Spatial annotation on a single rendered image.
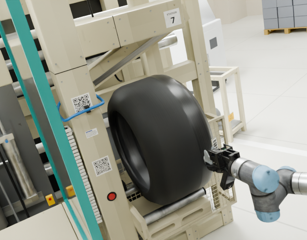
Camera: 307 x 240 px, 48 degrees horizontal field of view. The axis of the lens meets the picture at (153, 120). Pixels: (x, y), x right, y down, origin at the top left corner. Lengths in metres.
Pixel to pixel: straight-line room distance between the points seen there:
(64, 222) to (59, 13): 0.73
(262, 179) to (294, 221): 1.87
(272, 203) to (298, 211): 1.87
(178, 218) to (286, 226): 1.35
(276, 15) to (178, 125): 7.81
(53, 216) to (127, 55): 0.98
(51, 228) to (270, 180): 0.68
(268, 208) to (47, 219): 0.70
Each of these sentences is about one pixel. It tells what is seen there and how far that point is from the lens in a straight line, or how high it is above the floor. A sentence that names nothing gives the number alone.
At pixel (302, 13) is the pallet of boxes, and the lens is 8.83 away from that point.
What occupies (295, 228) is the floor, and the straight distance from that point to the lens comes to 2.87.
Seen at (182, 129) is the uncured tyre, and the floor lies 1.32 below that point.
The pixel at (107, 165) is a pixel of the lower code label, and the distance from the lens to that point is 1.51.
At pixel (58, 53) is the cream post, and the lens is 1.35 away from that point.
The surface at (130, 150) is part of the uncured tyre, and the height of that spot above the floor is 1.06.
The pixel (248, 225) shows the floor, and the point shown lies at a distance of 2.90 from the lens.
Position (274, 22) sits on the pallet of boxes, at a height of 0.29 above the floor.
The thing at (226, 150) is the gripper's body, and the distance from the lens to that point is 1.22.
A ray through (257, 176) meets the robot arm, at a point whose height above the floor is 1.30.
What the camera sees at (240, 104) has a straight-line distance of 4.12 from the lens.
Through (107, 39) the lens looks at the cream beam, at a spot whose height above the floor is 1.69.
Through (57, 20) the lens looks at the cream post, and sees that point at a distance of 1.34.
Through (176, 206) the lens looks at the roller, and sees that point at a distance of 1.67.
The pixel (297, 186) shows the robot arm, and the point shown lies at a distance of 1.21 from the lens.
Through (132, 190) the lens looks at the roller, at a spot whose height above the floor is 0.91.
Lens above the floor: 1.90
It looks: 22 degrees down
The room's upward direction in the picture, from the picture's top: 13 degrees counter-clockwise
